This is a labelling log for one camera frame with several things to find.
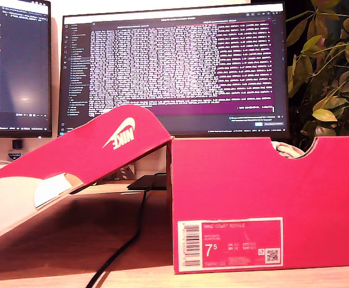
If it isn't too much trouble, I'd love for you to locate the red Nike shoebox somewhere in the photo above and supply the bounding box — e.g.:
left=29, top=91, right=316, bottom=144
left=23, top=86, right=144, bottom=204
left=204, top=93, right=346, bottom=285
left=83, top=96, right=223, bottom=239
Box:
left=0, top=104, right=349, bottom=274

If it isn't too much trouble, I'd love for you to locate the dark printed package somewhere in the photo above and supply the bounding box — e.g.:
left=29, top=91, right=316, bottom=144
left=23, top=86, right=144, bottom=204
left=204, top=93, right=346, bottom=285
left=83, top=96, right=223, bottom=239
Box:
left=114, top=161, right=136, bottom=181

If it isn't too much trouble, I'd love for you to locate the thick black table cable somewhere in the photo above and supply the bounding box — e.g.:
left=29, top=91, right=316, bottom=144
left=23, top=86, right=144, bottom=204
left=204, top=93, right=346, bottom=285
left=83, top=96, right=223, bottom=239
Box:
left=84, top=188, right=149, bottom=288

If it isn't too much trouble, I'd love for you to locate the green leafy houseplant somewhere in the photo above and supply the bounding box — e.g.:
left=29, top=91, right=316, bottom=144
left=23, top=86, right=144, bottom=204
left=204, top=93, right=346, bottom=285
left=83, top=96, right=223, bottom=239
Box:
left=285, top=0, right=349, bottom=152

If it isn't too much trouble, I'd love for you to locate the wide computer monitor with terminal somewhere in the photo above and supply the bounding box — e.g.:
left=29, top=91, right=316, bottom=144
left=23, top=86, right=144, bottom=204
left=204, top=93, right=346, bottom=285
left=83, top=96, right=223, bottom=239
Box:
left=56, top=2, right=290, bottom=144

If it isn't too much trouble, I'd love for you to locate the dark computer monitor with code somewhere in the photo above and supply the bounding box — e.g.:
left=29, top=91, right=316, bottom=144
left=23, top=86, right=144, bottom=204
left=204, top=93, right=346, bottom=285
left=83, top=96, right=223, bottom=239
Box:
left=0, top=0, right=53, bottom=139

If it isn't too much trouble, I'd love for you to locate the flat black device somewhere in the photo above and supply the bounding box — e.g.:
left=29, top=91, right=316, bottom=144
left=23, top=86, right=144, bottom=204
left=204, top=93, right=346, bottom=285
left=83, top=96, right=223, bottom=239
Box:
left=127, top=175, right=168, bottom=191

